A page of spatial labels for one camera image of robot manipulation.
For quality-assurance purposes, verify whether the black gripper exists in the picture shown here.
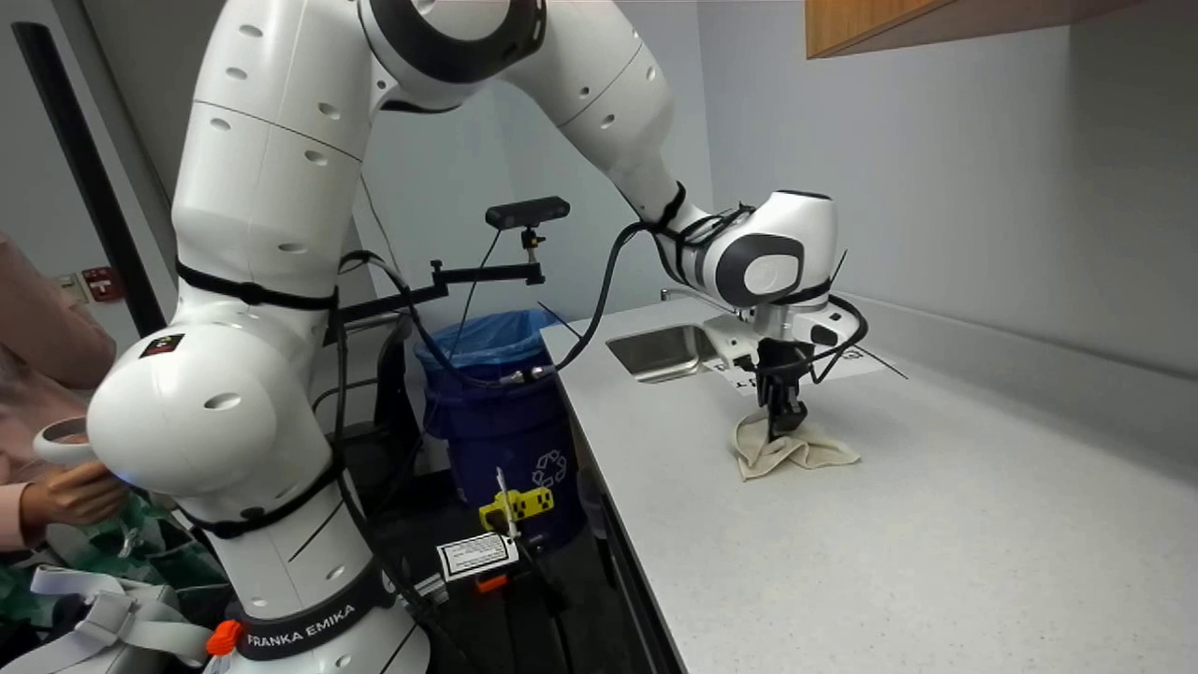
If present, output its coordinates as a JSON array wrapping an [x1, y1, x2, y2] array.
[[752, 334, 818, 443]]

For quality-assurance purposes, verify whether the cream cloth towel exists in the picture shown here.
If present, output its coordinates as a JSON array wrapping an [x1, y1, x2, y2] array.
[[725, 411, 866, 486]]

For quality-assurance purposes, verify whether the white handheld controller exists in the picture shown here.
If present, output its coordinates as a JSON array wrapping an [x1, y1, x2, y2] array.
[[25, 414, 106, 471]]

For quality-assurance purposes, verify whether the pink sleeved forearm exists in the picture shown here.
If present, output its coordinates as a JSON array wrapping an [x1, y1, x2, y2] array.
[[0, 237, 119, 555]]

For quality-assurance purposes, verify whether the person's hand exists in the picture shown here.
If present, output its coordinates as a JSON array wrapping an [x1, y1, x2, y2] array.
[[15, 461, 133, 536]]

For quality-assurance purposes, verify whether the white paper marker sheet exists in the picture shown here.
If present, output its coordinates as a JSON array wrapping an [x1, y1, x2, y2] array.
[[705, 310, 890, 386]]

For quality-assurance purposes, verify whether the steel sink basin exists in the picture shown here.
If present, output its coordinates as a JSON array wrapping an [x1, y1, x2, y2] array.
[[602, 319, 730, 380]]

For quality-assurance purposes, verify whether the yellow clamp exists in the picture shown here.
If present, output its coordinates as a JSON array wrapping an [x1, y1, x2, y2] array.
[[476, 465, 558, 541]]

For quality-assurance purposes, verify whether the blue trash bin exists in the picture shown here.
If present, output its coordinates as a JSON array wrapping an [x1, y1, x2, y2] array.
[[413, 308, 584, 555]]

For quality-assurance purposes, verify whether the white label tag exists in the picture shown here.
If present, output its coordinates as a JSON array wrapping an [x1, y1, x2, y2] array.
[[431, 531, 524, 584]]

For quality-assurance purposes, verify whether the orange round knob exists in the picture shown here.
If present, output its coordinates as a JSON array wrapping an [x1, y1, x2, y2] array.
[[203, 614, 246, 664]]

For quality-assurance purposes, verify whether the green patterned cloth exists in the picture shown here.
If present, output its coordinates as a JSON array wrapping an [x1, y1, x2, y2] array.
[[0, 491, 234, 630]]

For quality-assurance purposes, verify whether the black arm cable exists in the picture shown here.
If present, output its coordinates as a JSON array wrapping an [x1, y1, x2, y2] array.
[[498, 219, 661, 388]]

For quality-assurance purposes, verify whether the black stereo camera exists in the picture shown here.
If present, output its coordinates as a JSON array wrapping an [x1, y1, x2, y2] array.
[[485, 194, 574, 237]]

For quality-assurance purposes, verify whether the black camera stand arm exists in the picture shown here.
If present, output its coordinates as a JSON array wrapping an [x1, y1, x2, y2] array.
[[327, 229, 549, 338]]

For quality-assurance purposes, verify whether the wooden wall cabinet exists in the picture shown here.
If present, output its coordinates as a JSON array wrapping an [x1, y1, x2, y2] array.
[[802, 0, 1133, 63]]

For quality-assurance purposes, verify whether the grey white strap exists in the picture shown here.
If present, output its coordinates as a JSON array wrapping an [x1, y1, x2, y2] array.
[[0, 566, 211, 674]]

